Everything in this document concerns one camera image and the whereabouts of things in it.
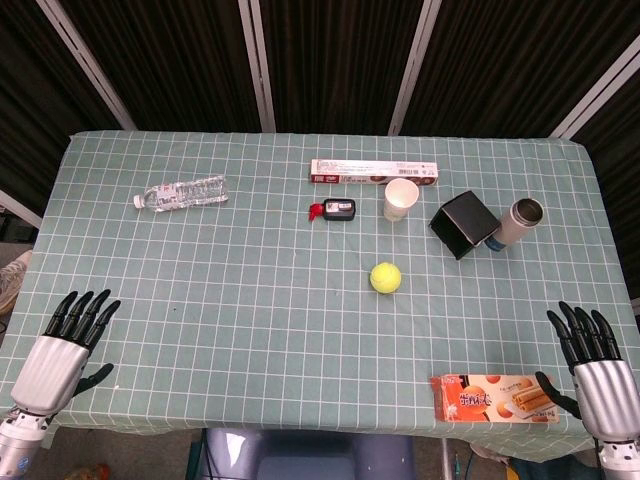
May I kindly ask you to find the black ink bottle red cap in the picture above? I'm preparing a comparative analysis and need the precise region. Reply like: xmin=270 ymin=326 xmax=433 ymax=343
xmin=307 ymin=198 xmax=358 ymax=223

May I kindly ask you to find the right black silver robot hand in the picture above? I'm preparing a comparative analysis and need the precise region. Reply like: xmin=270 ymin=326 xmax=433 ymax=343
xmin=534 ymin=300 xmax=640 ymax=445

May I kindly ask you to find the white steel thermos bottle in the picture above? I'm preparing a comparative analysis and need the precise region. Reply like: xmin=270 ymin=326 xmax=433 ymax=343
xmin=483 ymin=197 xmax=545 ymax=253

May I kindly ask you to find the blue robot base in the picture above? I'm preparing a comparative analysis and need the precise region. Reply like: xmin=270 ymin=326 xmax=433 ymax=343
xmin=185 ymin=427 xmax=417 ymax=480

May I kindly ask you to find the black box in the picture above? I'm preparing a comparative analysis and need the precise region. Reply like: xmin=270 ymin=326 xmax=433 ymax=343
xmin=429 ymin=190 xmax=502 ymax=261

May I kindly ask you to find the orange biscuit package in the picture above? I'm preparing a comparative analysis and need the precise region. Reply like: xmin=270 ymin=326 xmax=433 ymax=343
xmin=430 ymin=373 xmax=561 ymax=424

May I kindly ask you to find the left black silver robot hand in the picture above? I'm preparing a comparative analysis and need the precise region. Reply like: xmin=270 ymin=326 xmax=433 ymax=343
xmin=9 ymin=289 xmax=122 ymax=417

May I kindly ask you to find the white frame post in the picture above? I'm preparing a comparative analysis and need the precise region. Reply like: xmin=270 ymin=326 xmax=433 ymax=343
xmin=548 ymin=34 xmax=640 ymax=139
xmin=387 ymin=0 xmax=444 ymax=136
xmin=35 ymin=0 xmax=137 ymax=132
xmin=237 ymin=0 xmax=278 ymax=134

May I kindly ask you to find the long white red carton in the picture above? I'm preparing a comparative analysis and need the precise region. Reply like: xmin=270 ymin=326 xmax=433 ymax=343
xmin=310 ymin=158 xmax=440 ymax=185

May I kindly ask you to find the yellow tennis ball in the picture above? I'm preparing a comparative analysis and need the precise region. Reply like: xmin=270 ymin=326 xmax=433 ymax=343
xmin=369 ymin=262 xmax=403 ymax=296

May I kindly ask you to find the grey sneaker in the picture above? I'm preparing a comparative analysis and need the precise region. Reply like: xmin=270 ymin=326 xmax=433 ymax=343
xmin=0 ymin=249 xmax=34 ymax=316

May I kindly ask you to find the white paper cup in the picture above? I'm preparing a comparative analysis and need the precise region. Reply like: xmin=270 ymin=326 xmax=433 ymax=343
xmin=383 ymin=178 xmax=419 ymax=223

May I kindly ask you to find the green checked tablecloth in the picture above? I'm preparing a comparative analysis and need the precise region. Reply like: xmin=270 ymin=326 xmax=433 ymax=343
xmin=0 ymin=130 xmax=640 ymax=464

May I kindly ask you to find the clear plastic water bottle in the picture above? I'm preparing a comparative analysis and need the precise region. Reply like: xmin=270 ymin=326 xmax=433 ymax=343
xmin=132 ymin=174 xmax=230 ymax=213

